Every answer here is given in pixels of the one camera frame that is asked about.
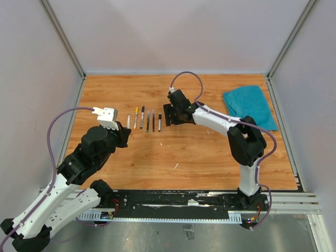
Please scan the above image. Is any dark blue-green gel pen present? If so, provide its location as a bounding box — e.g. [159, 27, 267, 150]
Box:
[146, 110, 150, 133]

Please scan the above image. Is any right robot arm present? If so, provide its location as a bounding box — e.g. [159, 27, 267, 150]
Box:
[163, 88, 267, 210]

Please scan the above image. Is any white marker blue end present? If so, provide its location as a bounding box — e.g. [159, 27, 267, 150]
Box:
[140, 106, 145, 129]

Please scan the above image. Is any small white pen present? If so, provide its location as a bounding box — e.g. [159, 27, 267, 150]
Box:
[127, 114, 131, 129]

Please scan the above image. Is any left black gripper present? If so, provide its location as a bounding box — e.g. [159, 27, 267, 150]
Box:
[97, 120, 131, 165]

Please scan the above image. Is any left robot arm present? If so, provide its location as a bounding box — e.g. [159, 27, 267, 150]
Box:
[1, 122, 131, 251]

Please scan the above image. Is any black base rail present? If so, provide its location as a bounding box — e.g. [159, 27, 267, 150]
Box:
[108, 190, 269, 220]

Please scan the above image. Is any yellow capped white marker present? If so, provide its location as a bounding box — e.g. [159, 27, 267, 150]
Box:
[133, 107, 139, 130]

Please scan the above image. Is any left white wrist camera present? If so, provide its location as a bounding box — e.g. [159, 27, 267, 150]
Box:
[92, 107, 119, 131]

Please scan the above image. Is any white marker black tip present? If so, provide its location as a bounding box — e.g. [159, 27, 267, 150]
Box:
[158, 113, 162, 132]

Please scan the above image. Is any purple gel pen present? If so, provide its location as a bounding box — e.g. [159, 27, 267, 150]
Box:
[152, 109, 155, 132]

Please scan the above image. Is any teal cloth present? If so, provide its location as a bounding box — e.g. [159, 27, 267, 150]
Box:
[223, 86, 278, 131]

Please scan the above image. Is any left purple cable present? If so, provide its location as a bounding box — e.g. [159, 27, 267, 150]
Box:
[0, 107, 95, 250]

